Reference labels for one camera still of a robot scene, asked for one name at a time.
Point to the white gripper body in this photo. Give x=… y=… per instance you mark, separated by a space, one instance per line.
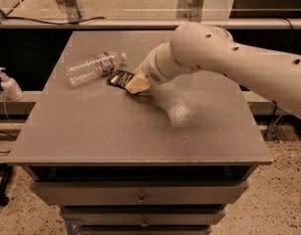
x=151 y=68

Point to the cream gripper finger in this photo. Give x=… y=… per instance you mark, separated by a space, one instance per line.
x=138 y=84

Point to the black rxbar chocolate wrapper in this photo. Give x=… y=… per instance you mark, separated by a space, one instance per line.
x=120 y=78

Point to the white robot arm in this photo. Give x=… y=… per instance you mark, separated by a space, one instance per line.
x=193 y=47

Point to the clear plastic water bottle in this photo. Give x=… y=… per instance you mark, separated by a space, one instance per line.
x=93 y=67

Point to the white pump dispenser bottle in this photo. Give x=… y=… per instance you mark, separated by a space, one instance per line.
x=10 y=86

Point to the grey drawer cabinet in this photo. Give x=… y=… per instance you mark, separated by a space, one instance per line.
x=195 y=128

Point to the upper grey drawer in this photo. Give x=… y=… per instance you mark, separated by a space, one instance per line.
x=148 y=193

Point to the grey drawer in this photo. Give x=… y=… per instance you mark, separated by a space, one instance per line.
x=148 y=193
x=151 y=216

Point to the lower grey drawer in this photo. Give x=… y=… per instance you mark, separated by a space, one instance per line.
x=151 y=216

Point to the black stand foot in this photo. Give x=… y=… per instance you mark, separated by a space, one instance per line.
x=6 y=171

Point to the metal frame post right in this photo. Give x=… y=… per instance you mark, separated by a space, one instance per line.
x=189 y=9

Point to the metal frame post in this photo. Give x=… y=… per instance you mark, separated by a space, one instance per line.
x=72 y=11
x=189 y=9

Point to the metal frame post left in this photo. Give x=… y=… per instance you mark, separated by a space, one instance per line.
x=72 y=11

